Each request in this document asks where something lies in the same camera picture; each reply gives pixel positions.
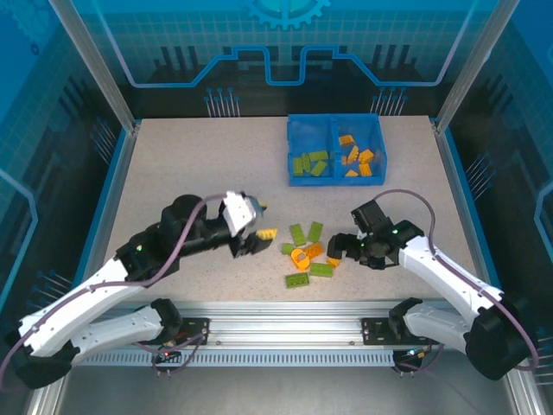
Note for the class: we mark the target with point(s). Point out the small orange lego slope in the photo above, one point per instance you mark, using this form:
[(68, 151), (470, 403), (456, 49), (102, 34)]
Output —
[(333, 263)]

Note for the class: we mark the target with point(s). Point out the small green lego brick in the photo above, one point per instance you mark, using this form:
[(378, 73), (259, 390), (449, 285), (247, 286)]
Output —
[(287, 248)]

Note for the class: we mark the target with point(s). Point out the long green lego brick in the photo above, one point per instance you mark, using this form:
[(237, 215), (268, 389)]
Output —
[(297, 280)]

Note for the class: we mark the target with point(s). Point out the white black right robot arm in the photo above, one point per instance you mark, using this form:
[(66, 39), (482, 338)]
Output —
[(449, 276)]

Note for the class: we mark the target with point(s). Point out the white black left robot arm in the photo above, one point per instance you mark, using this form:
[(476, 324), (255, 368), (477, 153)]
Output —
[(78, 302)]

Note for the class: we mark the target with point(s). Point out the orange round lego piece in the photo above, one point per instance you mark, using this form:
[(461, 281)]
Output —
[(298, 255)]

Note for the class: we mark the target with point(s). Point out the blue divided plastic bin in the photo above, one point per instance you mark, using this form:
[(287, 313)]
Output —
[(311, 134)]

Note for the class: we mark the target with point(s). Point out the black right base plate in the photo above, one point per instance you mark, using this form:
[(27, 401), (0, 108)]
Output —
[(373, 330)]

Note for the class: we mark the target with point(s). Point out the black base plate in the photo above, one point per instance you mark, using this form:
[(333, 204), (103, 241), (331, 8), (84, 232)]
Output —
[(194, 330), (373, 330)]

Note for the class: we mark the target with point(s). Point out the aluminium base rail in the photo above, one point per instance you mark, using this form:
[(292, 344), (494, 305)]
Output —
[(281, 324)]

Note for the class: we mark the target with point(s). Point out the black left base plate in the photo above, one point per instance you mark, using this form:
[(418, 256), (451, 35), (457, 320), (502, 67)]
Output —
[(194, 330)]

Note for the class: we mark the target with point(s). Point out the aluminium frame post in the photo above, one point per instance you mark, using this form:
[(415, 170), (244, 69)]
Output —
[(471, 65), (95, 69)]

